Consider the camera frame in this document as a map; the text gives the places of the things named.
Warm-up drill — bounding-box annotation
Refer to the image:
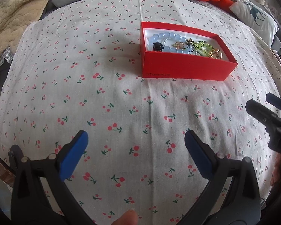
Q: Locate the cherry print bed sheet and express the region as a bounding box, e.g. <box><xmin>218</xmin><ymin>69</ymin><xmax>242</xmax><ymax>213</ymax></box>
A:
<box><xmin>0</xmin><ymin>0</ymin><xmax>281</xmax><ymax>224</ymax></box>

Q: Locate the beige quilted blanket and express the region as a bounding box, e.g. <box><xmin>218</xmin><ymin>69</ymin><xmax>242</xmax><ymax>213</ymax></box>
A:
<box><xmin>0</xmin><ymin>0</ymin><xmax>49</xmax><ymax>56</ymax></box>

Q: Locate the right hand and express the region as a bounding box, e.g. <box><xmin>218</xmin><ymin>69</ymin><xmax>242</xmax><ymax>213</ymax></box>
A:
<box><xmin>270</xmin><ymin>153</ymin><xmax>281</xmax><ymax>187</ymax></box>

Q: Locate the left hand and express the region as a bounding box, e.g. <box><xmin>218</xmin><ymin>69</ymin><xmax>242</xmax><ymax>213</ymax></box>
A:
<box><xmin>112</xmin><ymin>210</ymin><xmax>138</xmax><ymax>225</ymax></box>

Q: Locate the light blue bead bracelet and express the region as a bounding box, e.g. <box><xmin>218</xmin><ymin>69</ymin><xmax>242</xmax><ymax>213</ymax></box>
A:
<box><xmin>149</xmin><ymin>32</ymin><xmax>188</xmax><ymax>54</ymax></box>

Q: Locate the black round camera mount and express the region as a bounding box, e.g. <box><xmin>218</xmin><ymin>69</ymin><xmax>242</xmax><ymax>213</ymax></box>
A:
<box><xmin>8</xmin><ymin>145</ymin><xmax>24</xmax><ymax>173</ymax></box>

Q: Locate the gold crown ring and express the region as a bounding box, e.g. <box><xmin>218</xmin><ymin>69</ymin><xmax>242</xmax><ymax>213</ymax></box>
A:
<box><xmin>173</xmin><ymin>40</ymin><xmax>186</xmax><ymax>50</ymax></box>

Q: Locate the red cardboard box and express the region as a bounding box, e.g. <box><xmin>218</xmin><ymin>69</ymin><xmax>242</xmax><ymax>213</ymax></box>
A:
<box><xmin>140</xmin><ymin>21</ymin><xmax>238</xmax><ymax>81</ymax></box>

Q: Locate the gold flower earring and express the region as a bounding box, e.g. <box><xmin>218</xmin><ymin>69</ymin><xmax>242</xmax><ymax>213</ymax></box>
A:
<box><xmin>186</xmin><ymin>39</ymin><xmax>194</xmax><ymax>46</ymax></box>

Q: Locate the white deer print pillow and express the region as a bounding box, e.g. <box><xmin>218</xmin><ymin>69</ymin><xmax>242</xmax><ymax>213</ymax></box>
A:
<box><xmin>229</xmin><ymin>0</ymin><xmax>279</xmax><ymax>47</ymax></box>

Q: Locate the green beaded butterfly charm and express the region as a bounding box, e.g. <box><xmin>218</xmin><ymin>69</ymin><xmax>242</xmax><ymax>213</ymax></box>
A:
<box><xmin>187</xmin><ymin>41</ymin><xmax>214</xmax><ymax>57</ymax></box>

